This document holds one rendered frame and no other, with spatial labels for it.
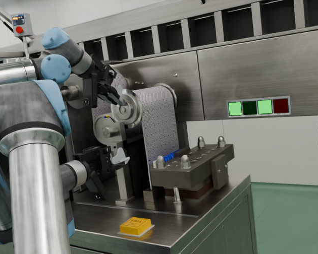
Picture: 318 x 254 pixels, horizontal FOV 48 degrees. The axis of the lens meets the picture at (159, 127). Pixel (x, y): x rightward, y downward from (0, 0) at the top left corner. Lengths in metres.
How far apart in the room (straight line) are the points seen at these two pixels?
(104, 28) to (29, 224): 1.33
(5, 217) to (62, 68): 0.39
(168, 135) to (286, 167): 2.64
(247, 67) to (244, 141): 2.63
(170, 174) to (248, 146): 2.84
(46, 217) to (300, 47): 1.07
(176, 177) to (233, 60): 0.53
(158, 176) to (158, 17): 0.72
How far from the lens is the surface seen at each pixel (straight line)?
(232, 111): 1.47
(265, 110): 1.42
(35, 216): 0.60
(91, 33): 1.86
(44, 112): 0.67
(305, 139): 3.85
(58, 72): 0.94
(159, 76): 1.61
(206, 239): 1.20
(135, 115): 1.30
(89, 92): 1.18
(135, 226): 1.10
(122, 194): 1.38
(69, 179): 0.99
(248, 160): 4.07
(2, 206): 0.92
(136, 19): 1.69
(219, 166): 1.36
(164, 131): 1.42
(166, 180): 1.25
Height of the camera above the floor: 1.36
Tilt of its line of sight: 8 degrees down
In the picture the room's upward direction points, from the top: 8 degrees counter-clockwise
